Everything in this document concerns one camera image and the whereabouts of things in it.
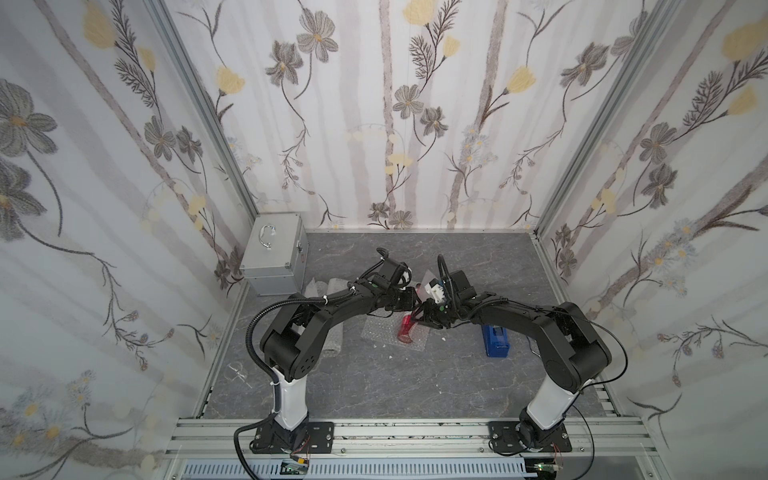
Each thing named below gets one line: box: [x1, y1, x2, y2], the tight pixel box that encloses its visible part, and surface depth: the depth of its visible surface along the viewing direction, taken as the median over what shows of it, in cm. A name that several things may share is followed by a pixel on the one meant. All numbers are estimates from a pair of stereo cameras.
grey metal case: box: [240, 213, 309, 297], surface depth 97 cm
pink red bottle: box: [397, 311, 415, 344], surface depth 92 cm
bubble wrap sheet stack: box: [360, 309, 431, 352], surface depth 93 cm
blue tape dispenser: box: [481, 324, 510, 358], surface depth 88 cm
